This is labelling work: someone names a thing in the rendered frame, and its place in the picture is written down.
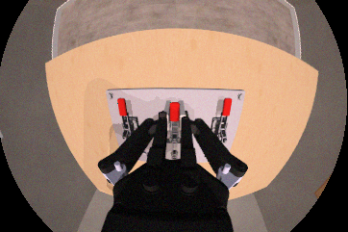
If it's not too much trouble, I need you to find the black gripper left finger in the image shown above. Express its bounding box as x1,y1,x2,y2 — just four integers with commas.
98,100,170,192

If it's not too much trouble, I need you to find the grey rectangular block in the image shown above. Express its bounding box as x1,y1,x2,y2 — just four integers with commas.
166,139,181,160

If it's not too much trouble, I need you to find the grey fixture plate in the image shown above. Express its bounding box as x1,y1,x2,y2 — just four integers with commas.
106,88,245,151

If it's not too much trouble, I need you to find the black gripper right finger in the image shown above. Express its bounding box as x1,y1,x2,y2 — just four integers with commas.
180,100,248,193

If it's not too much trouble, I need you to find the toggle clamp with red handle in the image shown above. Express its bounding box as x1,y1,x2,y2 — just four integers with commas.
211,98,232,142
167,102,181,160
117,98,139,140

